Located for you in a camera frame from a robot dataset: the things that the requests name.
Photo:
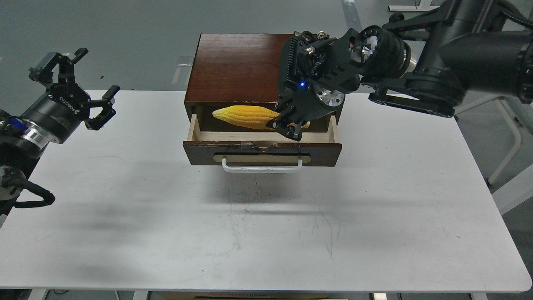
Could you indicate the wooden drawer with white handle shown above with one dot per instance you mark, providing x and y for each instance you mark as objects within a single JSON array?
[{"x": 211, "y": 142}]

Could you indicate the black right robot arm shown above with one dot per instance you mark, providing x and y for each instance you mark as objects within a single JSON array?
[{"x": 424, "y": 64}]

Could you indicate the yellow corn cob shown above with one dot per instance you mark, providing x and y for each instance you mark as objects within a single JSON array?
[{"x": 248, "y": 116}]

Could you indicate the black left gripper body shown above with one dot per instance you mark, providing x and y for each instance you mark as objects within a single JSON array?
[{"x": 58, "y": 112}]

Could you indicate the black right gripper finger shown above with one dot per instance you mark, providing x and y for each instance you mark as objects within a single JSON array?
[
  {"x": 285, "y": 118},
  {"x": 293, "y": 130}
]

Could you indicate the white stand base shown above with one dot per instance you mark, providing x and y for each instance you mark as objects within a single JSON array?
[{"x": 422, "y": 7}]

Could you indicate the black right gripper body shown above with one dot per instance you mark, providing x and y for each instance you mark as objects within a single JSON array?
[{"x": 308, "y": 102}]

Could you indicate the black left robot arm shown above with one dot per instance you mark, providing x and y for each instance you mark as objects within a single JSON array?
[{"x": 22, "y": 144}]

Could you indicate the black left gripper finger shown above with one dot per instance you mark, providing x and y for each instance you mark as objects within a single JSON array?
[
  {"x": 56, "y": 71},
  {"x": 107, "y": 112}
]

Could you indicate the dark wooden cabinet box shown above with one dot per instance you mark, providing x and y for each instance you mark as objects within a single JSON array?
[{"x": 233, "y": 69}]

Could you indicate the white chair frame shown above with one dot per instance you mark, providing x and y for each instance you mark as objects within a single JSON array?
[{"x": 498, "y": 131}]

